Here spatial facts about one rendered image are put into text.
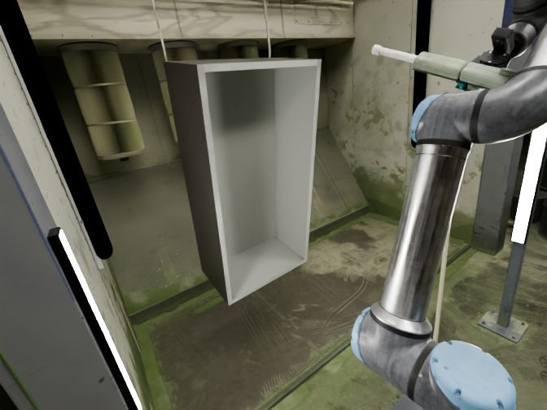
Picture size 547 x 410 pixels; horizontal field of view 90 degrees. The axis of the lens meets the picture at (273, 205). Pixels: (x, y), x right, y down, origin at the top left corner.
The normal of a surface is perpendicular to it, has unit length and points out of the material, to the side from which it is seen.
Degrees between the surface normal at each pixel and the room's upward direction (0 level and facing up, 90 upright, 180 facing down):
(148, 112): 90
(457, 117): 84
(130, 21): 90
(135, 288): 57
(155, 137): 90
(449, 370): 5
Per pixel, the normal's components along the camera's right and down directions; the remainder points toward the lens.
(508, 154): -0.82, 0.30
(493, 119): -0.61, 0.29
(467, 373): -0.08, -0.90
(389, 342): -0.56, 0.01
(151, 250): 0.40, -0.32
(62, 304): 0.56, 0.22
